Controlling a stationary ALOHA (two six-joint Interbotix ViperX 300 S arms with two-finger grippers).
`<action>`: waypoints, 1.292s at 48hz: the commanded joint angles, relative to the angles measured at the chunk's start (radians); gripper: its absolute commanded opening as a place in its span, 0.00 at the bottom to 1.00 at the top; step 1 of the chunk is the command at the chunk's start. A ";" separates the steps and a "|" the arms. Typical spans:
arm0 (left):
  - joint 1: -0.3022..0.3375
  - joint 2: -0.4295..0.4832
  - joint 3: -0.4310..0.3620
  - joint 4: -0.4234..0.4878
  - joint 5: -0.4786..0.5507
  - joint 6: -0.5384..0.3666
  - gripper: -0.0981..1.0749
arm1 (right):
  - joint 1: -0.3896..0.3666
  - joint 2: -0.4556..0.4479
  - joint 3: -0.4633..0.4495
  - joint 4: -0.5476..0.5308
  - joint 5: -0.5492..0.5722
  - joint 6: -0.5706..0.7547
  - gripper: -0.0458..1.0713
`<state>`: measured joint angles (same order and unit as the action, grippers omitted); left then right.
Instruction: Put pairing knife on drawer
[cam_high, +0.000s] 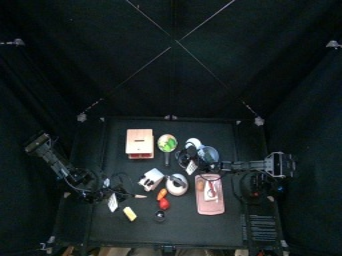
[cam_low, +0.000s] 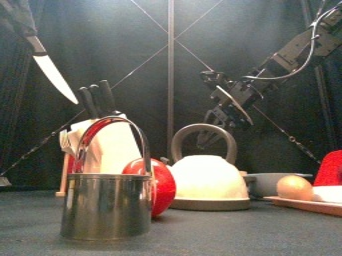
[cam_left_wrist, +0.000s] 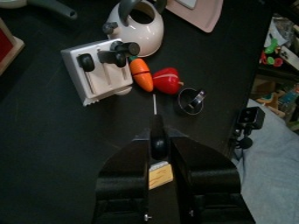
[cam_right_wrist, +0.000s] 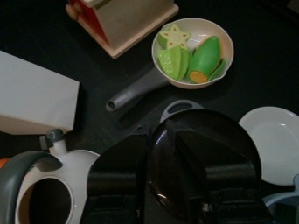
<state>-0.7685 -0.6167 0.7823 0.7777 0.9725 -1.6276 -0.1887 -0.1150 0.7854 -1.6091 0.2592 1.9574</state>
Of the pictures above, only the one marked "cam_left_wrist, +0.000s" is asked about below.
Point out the white toy kettle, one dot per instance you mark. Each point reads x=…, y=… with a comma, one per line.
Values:
x=141, y=29

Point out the pink toy tray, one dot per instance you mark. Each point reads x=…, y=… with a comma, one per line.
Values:
x=202, y=11

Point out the red toy bell pepper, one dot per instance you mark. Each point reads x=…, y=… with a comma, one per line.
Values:
x=166, y=80

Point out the black camera on stand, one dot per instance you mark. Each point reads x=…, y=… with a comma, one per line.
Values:
x=249, y=122

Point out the red wooden toy box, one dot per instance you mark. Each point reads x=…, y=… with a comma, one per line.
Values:
x=7, y=46

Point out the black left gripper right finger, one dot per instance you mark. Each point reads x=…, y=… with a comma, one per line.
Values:
x=210, y=175

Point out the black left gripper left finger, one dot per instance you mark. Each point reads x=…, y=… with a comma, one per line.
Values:
x=125, y=175

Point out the wooden toy block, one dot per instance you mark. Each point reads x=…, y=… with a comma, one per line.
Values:
x=161, y=176

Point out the white toaster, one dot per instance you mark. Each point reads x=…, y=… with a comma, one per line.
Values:
x=102, y=76

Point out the orange toy carrot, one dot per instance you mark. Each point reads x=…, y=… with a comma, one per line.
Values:
x=142, y=74

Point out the shelf with toys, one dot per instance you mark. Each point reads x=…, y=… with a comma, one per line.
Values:
x=281, y=58

